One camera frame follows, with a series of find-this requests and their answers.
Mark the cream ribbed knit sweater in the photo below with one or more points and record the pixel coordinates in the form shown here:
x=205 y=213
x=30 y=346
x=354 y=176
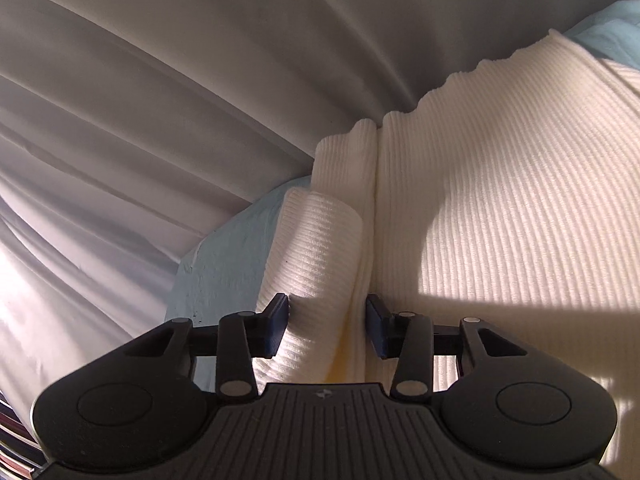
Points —
x=475 y=219

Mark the beige pleated curtain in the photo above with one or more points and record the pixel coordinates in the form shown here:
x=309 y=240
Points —
x=130 y=129

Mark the striped fabric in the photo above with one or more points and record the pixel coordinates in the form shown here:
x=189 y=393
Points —
x=20 y=454

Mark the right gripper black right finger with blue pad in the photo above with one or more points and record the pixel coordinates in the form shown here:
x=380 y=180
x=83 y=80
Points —
x=501 y=400

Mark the light blue patterned bedsheet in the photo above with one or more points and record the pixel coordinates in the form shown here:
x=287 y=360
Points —
x=225 y=269

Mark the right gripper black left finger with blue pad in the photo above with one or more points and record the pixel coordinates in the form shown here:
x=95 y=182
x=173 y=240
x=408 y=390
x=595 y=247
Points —
x=150 y=399

